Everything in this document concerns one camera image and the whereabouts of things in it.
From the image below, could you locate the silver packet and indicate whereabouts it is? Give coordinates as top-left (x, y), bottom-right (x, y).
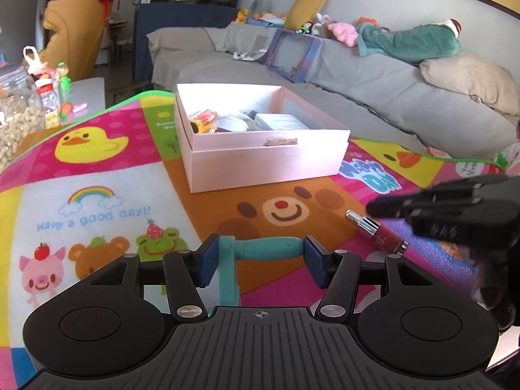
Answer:
top-left (233, 46), bottom-right (271, 64)

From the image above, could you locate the glass jar of nuts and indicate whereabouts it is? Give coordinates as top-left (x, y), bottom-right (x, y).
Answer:
top-left (0, 62), bottom-right (46, 172)

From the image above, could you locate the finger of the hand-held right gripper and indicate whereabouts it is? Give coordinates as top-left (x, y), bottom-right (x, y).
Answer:
top-left (422, 174), bottom-right (509, 196)
top-left (367, 189), bottom-right (479, 220)

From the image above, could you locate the yellow pillow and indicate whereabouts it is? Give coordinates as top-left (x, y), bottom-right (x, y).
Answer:
top-left (283, 0), bottom-right (334, 32)

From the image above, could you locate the grey sofa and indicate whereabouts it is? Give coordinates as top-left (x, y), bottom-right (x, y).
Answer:
top-left (146, 24), bottom-right (520, 159)

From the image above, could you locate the small jar with red lid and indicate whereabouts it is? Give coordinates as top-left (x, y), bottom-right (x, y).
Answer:
top-left (35, 79), bottom-right (62, 129)

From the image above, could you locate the small white carton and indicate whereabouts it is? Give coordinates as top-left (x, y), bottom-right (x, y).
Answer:
top-left (254, 113), bottom-right (306, 132)

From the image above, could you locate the pink storage box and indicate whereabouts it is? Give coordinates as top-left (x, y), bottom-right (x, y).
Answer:
top-left (175, 83), bottom-right (351, 194)

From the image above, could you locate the grey coffee table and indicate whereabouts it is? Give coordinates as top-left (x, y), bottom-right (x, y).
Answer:
top-left (68, 76), bottom-right (107, 113)

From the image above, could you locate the yellow armchair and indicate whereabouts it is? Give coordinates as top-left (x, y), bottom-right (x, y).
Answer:
top-left (42, 0), bottom-right (109, 83)

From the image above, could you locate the pink plush toy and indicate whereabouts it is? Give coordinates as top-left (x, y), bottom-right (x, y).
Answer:
top-left (327, 22), bottom-right (360, 48)

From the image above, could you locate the colourful printed mat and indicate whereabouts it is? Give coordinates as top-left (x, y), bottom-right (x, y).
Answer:
top-left (0, 89), bottom-right (520, 390)

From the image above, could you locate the white plastic bag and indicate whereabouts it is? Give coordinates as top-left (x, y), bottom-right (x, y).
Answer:
top-left (22, 45), bottom-right (50, 76)

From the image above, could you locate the red spray bottle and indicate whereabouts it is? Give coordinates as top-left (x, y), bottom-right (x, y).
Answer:
top-left (344, 209), bottom-right (409, 255)

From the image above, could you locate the patterned white cloth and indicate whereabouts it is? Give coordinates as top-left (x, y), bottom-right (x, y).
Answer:
top-left (495, 122), bottom-right (520, 176)

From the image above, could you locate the wooden chair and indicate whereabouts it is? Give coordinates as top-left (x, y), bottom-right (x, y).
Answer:
top-left (106, 11), bottom-right (136, 66)

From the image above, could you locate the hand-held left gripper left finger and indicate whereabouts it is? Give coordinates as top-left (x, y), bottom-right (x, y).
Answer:
top-left (87, 233), bottom-right (222, 326)

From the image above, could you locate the beige cushion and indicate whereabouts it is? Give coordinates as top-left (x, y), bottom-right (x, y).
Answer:
top-left (420, 51), bottom-right (520, 117)

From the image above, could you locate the purple window box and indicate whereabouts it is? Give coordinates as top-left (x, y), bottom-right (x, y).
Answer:
top-left (263, 29), bottom-right (324, 84)

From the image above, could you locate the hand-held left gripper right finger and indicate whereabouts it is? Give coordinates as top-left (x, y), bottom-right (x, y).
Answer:
top-left (304, 235), bottom-right (437, 323)

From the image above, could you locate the teal plastic tool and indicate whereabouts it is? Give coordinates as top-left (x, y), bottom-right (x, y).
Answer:
top-left (214, 236), bottom-right (305, 318)

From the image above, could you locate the green toy bottle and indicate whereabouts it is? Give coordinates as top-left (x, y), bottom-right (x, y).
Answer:
top-left (56, 62), bottom-right (73, 105)

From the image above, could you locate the white round jar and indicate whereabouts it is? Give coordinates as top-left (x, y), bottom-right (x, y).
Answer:
top-left (215, 114), bottom-right (251, 133)

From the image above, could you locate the grey bunny plush toy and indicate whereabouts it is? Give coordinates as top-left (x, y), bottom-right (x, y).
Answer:
top-left (310, 12), bottom-right (338, 40)

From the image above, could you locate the green stuffed toy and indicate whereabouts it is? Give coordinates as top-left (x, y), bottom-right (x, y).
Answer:
top-left (357, 19), bottom-right (462, 64)

